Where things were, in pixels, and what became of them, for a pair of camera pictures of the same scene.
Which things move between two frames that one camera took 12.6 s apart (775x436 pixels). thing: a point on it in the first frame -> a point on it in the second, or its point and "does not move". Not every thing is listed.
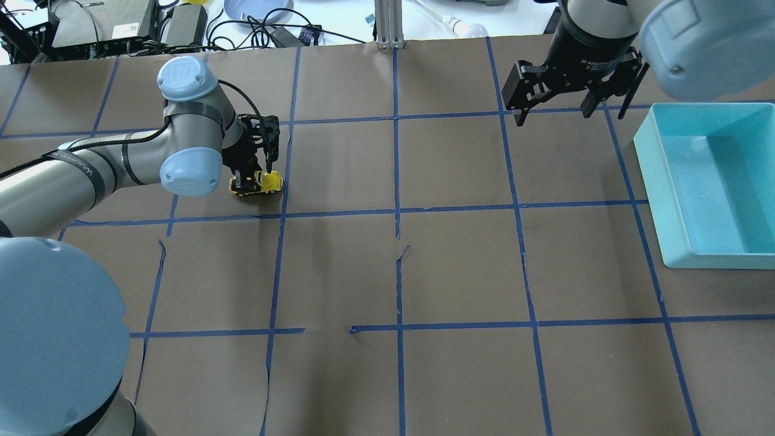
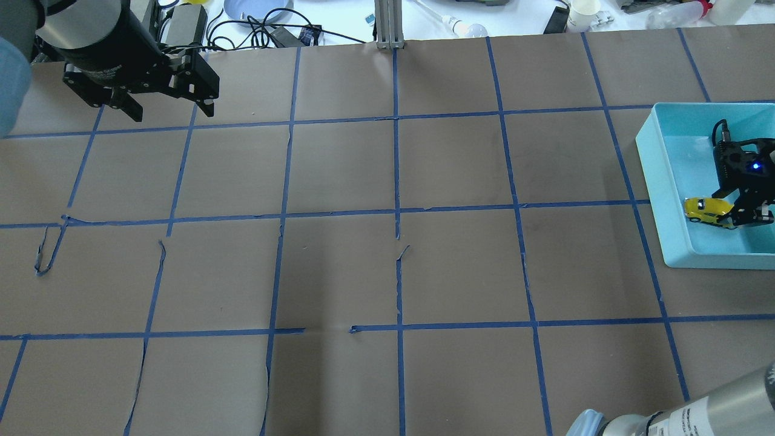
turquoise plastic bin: [709, 172] does not move
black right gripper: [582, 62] -> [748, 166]
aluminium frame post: [389, 24] does not move
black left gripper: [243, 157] -> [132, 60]
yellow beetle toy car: [271, 182] -> [707, 211]
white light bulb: [473, 30] does not move
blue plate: [258, 10] does not move
